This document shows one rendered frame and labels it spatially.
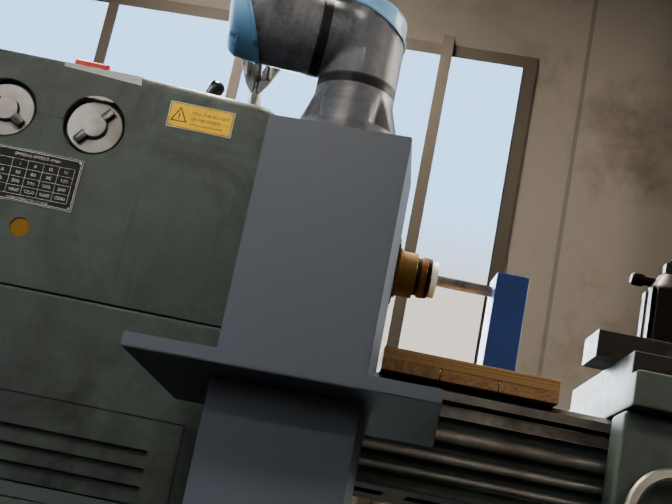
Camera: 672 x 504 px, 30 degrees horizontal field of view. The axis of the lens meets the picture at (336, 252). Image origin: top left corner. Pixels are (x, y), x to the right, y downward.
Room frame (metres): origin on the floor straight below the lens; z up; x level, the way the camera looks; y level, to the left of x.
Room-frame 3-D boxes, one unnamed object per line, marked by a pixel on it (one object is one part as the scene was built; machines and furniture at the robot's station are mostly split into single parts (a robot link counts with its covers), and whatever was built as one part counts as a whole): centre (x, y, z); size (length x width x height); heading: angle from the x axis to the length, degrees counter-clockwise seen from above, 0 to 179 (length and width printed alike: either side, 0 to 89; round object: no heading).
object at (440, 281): (2.23, -0.24, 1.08); 0.13 x 0.07 x 0.07; 90
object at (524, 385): (2.23, -0.26, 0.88); 0.36 x 0.30 x 0.04; 0
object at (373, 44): (1.70, 0.03, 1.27); 0.13 x 0.12 x 0.14; 97
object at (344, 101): (1.70, 0.02, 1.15); 0.15 x 0.15 x 0.10
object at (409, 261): (2.23, -0.13, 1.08); 0.09 x 0.09 x 0.09; 0
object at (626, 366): (2.22, -0.60, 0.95); 0.43 x 0.18 x 0.04; 0
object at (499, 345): (2.23, -0.33, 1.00); 0.08 x 0.06 x 0.23; 0
